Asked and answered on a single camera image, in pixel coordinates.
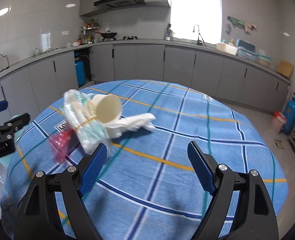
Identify blue gas cylinder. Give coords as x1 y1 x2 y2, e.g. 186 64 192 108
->
281 93 295 135

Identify gas stove burner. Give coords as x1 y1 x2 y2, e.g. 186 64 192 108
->
102 36 138 42

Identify pink plastic wrapper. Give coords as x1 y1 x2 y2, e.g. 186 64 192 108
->
48 128 79 164

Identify grey lower kitchen cabinets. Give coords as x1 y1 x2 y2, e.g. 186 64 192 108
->
0 41 291 122

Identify white plastic basin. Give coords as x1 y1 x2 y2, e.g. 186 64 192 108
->
216 42 237 55

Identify black wok pan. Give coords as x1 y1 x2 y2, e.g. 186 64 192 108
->
94 30 117 40

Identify blue plaid tablecloth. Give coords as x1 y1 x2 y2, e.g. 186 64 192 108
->
1 80 288 239

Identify wooden cutting board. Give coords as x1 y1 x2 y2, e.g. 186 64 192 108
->
276 60 294 79

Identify blue dish rack box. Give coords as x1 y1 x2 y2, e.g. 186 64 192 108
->
236 39 258 61

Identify red white plastic bag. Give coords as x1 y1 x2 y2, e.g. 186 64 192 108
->
271 112 287 133

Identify white paper cup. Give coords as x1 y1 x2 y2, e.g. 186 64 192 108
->
88 94 123 124

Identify utensil holder jar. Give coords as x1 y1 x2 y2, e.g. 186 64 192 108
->
164 23 173 41

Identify kitchen sink faucet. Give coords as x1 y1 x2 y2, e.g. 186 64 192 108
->
192 24 207 47

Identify black range hood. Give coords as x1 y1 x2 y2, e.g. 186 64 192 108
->
93 0 146 10

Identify spice rack with bottles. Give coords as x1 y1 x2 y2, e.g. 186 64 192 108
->
78 18 100 44

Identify bundled plastic packet rubber band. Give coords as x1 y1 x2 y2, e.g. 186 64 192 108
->
61 89 111 157

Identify crumpled white tissue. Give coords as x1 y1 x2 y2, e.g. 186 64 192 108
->
105 113 156 139

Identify blue water filter tank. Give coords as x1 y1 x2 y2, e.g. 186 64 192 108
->
75 60 86 87

